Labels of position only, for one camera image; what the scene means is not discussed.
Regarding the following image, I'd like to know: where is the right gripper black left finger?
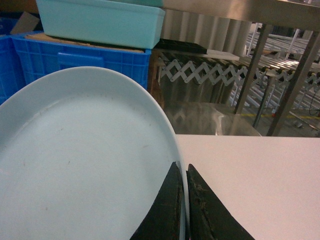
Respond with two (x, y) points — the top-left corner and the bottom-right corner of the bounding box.
(131, 162), (183, 240)

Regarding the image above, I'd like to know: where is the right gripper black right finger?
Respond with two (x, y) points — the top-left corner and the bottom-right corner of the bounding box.
(187, 164), (253, 240)

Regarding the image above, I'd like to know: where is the light blue oval tray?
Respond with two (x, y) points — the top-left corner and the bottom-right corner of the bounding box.
(0, 66), (187, 240)

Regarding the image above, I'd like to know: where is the black tray on conveyor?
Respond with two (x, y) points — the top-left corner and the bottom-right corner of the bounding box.
(154, 38), (207, 54)

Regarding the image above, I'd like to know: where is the stainless steel table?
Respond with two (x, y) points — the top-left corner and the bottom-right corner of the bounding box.
(149, 0), (320, 136)

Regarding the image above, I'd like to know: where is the expandable roller conveyor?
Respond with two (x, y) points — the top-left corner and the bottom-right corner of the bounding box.
(159, 51), (320, 111)

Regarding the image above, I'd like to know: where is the teal plastic bin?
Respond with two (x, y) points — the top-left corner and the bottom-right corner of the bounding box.
(36, 0), (165, 49)

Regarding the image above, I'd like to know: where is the blue crate top right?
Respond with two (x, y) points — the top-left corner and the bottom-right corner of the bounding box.
(11, 32), (151, 89)

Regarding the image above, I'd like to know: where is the blue crate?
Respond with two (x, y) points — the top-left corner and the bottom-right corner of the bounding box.
(11, 32), (151, 89)
(0, 17), (26, 104)

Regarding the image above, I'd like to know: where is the brown cardboard sheet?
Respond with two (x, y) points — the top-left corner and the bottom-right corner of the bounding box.
(24, 32), (145, 53)

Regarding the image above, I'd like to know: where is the blue crate top middle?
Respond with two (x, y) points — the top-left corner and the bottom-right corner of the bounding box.
(0, 17), (26, 104)

